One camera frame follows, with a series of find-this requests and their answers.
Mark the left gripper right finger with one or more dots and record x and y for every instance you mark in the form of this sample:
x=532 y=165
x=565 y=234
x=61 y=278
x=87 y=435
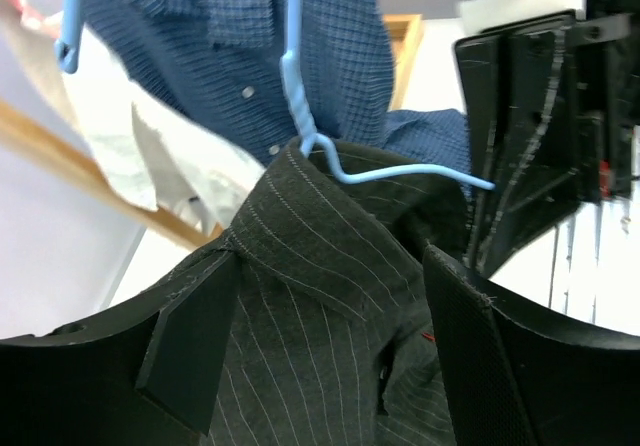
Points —
x=518 y=373

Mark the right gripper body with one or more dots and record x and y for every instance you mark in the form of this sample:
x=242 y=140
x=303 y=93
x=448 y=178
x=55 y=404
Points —
x=596 y=65

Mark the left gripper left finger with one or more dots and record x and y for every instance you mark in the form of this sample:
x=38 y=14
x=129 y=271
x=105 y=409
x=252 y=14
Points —
x=144 y=372

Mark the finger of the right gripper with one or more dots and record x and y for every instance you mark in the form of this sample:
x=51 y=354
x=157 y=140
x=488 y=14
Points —
x=520 y=86

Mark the black pinstripe shirt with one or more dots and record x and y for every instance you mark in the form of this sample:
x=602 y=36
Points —
x=332 y=340

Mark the light blue wire hanger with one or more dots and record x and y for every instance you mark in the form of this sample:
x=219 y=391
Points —
x=295 y=94

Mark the white shirt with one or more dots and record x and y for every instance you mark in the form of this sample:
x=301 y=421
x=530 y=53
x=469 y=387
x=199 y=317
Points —
x=151 y=156

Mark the blue checked shirt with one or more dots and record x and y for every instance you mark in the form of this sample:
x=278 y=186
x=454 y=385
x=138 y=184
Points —
x=218 y=62

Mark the wooden clothes rack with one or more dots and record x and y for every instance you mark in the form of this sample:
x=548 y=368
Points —
x=42 y=147

